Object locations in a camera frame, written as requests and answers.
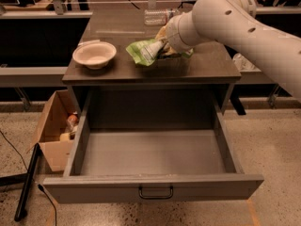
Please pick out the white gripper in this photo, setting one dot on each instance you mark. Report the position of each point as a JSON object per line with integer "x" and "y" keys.
{"x": 172, "y": 33}

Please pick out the green rice chip bag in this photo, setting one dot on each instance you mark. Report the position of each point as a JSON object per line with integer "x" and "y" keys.
{"x": 146, "y": 52}

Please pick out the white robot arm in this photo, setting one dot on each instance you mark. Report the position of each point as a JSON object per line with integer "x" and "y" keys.
{"x": 232, "y": 23}

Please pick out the grey cabinet counter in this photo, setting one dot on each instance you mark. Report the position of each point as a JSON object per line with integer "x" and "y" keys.
{"x": 210, "y": 64}

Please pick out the grey open top drawer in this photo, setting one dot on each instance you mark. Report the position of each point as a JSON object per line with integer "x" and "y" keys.
{"x": 152, "y": 138}

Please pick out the clear plastic water bottle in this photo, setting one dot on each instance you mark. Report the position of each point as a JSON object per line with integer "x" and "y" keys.
{"x": 159, "y": 16}

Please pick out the white paper bowl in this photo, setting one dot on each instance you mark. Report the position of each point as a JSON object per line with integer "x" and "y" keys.
{"x": 94, "y": 55}

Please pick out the left clear sanitizer bottle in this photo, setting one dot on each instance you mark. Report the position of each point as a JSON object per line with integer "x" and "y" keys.
{"x": 239, "y": 61}

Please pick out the clear sanitizer bottle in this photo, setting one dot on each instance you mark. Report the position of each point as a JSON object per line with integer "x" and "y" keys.
{"x": 249, "y": 66}
{"x": 239, "y": 61}

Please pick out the right clear sanitizer bottle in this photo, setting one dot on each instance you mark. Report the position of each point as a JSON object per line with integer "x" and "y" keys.
{"x": 249, "y": 66}

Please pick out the items inside cardboard box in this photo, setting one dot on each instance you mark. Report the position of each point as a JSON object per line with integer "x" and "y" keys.
{"x": 71, "y": 128}

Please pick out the brown cardboard box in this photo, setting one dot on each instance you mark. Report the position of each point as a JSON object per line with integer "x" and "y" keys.
{"x": 51, "y": 125}

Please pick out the black flat bar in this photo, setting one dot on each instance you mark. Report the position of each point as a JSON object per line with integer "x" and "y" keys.
{"x": 28, "y": 179}

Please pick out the black drawer handle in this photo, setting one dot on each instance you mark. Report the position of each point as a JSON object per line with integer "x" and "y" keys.
{"x": 155, "y": 193}

